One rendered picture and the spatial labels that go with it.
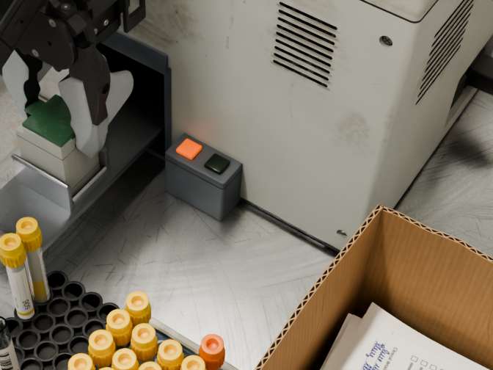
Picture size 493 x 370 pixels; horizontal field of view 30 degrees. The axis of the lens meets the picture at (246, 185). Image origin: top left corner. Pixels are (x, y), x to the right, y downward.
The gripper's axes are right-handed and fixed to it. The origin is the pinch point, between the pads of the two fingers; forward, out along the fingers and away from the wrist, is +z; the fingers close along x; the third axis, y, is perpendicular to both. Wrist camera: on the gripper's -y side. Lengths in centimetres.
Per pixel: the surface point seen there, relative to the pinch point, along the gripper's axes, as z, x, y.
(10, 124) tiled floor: 97, 76, 60
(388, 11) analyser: -16.5, -21.0, 9.1
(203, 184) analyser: 5.3, -9.7, 6.2
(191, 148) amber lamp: 3.5, -7.5, 7.6
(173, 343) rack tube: -2.8, -19.1, -11.1
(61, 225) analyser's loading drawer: 5.0, -3.2, -3.9
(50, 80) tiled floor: 97, 78, 76
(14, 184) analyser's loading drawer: 5.0, 2.6, -2.9
